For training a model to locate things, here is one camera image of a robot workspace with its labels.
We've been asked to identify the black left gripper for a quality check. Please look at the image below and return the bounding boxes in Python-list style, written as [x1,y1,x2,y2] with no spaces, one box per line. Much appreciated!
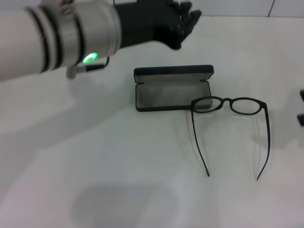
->
[115,0,202,51]

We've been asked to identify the black glasses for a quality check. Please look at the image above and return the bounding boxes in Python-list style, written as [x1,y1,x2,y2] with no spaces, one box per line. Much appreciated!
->
[190,95,272,181]

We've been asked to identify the black glasses case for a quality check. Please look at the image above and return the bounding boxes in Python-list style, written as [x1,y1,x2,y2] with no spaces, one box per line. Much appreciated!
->
[133,64,215,113]

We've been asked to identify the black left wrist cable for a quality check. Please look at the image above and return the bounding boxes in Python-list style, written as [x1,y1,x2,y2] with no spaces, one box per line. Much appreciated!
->
[66,56,110,79]

